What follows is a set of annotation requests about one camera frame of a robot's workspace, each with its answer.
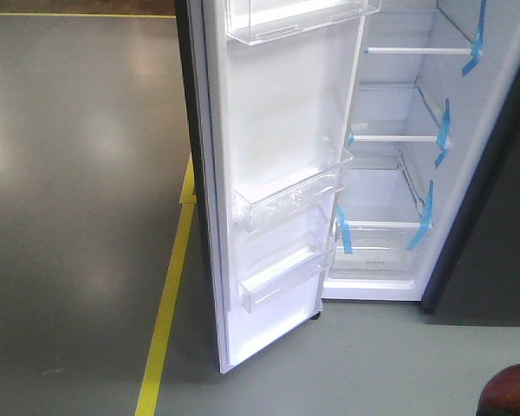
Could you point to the white fridge door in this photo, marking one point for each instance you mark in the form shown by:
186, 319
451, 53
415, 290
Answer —
256, 113

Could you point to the clear lower door bin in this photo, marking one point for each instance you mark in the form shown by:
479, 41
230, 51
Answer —
278, 274

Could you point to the clear door bin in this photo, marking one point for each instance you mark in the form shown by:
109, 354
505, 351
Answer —
257, 21
278, 274
255, 206

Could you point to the clear crisper drawer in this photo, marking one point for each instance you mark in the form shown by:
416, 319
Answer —
378, 245

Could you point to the clear middle door bin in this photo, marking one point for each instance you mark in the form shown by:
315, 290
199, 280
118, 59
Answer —
255, 206

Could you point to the red yellow apple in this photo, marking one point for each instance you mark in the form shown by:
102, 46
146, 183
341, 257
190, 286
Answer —
501, 394

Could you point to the clear upper door bin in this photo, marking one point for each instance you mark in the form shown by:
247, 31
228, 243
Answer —
257, 21

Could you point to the white open fridge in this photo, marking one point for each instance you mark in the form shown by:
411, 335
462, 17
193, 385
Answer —
433, 84

